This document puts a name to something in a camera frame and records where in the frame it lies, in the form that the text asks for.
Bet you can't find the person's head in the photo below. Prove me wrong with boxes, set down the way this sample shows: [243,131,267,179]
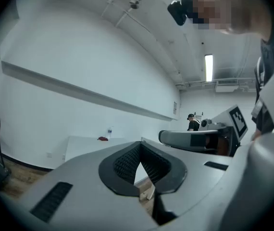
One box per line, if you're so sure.
[192,0,272,36]

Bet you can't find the long ceiling light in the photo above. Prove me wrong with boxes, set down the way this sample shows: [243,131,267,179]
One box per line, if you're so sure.
[204,53,214,83]

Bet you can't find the black head camera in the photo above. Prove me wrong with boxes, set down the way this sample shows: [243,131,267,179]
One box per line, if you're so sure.
[167,0,198,26]

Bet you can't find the white air conditioner unit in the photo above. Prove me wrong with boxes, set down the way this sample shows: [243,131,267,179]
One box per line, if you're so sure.
[215,79,239,93]

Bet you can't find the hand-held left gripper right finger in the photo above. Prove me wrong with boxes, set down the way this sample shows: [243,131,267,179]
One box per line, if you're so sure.
[139,141,236,226]

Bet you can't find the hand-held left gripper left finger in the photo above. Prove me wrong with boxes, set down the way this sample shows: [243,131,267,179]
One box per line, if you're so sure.
[0,140,159,231]

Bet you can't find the person's black clothing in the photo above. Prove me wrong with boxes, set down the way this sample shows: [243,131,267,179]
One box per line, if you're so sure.
[251,38,274,135]

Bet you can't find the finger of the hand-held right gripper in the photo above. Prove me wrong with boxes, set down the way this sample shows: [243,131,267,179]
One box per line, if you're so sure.
[158,129,219,153]

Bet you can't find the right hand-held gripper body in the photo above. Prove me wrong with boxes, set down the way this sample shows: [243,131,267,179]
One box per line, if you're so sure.
[199,104,249,157]

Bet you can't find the metal ladder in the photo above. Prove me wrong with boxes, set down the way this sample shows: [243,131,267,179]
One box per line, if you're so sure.
[194,111,204,124]

